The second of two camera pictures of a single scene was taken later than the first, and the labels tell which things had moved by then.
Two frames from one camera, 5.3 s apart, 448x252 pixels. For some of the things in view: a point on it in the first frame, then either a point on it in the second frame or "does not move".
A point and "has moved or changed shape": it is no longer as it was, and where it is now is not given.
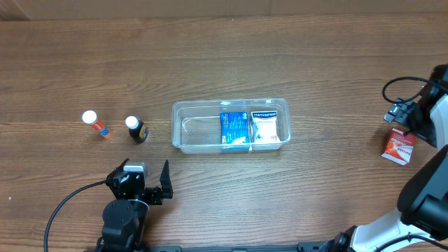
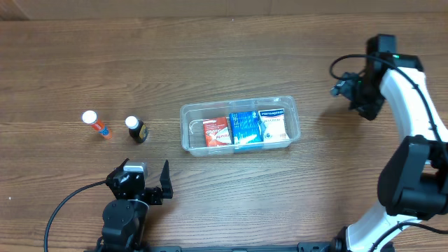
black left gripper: x=141 y=189 does not move
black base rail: x=303 y=246 does not move
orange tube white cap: x=90 y=117 does not move
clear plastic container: x=230 y=126 has moved or changed shape
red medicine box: x=399 y=147 has moved or changed shape
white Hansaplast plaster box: x=264 y=127 has moved or changed shape
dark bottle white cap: x=137 y=129 does not move
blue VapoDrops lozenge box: x=234 y=131 -> x=246 y=127
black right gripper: x=421 y=114 -> x=353 y=90
